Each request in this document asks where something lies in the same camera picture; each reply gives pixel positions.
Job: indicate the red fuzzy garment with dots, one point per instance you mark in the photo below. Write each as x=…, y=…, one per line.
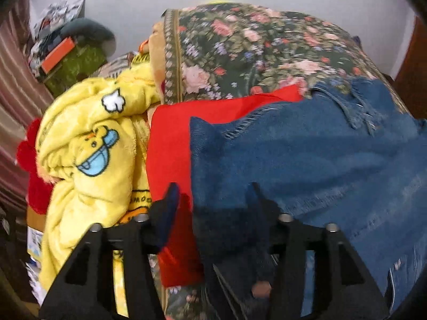
x=33, y=186

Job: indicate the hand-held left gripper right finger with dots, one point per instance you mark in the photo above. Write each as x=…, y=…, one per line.
x=267, y=210

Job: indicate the floral bedspread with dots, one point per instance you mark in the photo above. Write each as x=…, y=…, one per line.
x=250, y=50

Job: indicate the dark teal cushion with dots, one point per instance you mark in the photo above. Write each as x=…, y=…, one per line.
x=90, y=31

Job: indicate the cardboard box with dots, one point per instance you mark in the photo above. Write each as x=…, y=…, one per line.
x=35, y=218

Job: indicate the green patterned cloth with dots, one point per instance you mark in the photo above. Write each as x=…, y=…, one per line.
x=78, y=68

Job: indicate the yellow fleece blanket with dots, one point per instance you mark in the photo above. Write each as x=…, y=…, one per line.
x=83, y=113

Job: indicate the striped pink curtain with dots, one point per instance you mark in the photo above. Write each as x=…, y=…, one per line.
x=13, y=90

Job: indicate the orange box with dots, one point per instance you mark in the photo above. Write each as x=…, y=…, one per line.
x=58, y=55

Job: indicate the blue denim jacket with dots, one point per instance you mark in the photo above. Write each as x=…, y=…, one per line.
x=300, y=146

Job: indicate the beige plush blanket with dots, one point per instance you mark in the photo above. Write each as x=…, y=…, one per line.
x=156, y=56

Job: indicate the striped cloth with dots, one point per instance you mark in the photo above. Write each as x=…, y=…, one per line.
x=116, y=65

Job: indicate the pile of clutter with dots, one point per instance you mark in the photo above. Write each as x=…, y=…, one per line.
x=50, y=16

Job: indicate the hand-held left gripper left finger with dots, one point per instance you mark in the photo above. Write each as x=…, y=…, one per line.
x=170, y=206

